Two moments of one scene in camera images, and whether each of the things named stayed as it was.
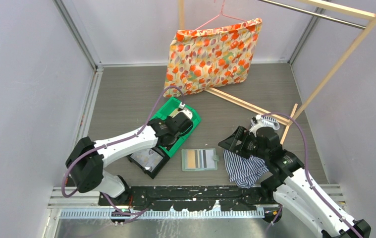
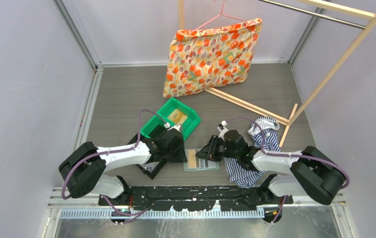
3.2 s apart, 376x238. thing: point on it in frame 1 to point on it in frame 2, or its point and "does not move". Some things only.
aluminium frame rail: (97, 68) does not move
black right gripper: (240, 133) to (209, 151)
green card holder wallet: (199, 159) does not move
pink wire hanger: (221, 13) does not move
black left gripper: (168, 118) to (181, 157)
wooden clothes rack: (374, 13) does not move
